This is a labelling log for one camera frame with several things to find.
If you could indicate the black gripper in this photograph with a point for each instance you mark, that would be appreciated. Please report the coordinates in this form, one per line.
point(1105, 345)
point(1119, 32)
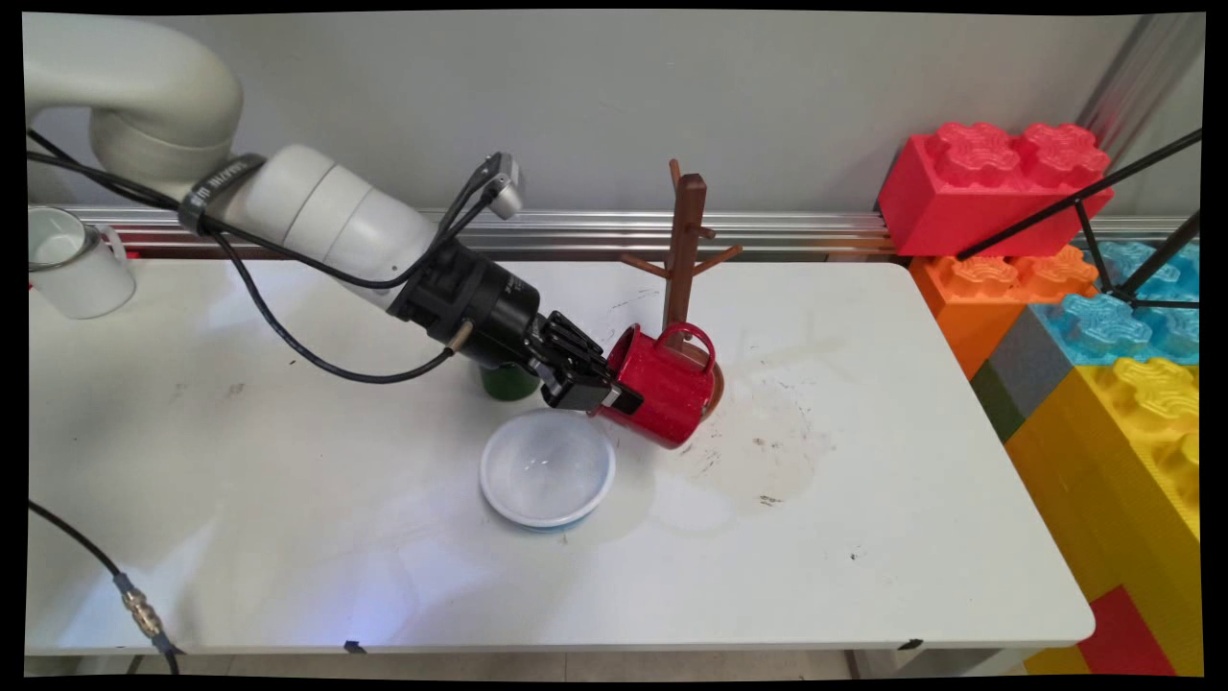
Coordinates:
point(475, 302)

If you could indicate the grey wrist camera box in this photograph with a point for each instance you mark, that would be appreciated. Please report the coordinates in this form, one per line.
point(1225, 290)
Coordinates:
point(505, 187)

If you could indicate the white mug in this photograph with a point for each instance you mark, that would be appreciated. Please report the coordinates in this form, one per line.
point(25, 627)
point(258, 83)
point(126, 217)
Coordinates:
point(77, 264)

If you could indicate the black tripod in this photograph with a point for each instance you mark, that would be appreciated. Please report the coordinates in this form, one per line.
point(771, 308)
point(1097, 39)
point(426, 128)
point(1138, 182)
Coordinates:
point(1089, 206)

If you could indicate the aluminium rail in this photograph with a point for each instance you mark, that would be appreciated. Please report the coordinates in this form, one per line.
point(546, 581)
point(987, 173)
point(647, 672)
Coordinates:
point(767, 233)

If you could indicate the big orange toy brick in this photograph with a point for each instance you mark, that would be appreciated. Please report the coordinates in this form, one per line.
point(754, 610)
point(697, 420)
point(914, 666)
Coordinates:
point(974, 297)

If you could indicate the flat red toy brick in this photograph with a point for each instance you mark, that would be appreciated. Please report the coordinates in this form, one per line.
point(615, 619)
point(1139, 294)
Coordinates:
point(1122, 638)

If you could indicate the big red toy brick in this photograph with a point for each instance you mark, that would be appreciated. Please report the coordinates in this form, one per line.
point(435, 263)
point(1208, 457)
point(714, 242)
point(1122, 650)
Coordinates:
point(969, 197)

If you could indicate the big blue toy brick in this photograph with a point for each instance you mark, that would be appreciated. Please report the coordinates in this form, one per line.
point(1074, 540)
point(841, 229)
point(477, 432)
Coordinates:
point(1113, 326)

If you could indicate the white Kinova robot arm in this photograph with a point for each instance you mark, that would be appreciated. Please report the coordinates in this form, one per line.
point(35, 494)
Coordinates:
point(144, 96)

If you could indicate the dark green enamel mug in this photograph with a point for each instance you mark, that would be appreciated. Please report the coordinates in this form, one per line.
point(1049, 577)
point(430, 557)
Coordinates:
point(508, 382)

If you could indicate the white enamel bowl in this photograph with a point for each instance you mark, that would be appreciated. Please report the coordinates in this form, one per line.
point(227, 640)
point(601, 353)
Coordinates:
point(547, 468)

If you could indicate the red speckled enamel mug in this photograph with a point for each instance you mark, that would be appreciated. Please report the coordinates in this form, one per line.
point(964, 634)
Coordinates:
point(662, 389)

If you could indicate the big yellow toy brick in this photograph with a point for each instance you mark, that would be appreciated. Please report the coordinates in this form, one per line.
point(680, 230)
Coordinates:
point(1103, 480)

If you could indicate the brown wooden mug tree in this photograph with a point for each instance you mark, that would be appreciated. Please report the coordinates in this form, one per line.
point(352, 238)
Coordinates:
point(685, 250)

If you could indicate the big dark green toy brick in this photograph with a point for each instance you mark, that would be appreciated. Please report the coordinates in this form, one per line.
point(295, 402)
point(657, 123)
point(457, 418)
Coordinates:
point(998, 403)

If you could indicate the aluminium post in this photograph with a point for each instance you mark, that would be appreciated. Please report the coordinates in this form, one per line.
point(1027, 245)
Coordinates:
point(1142, 77)

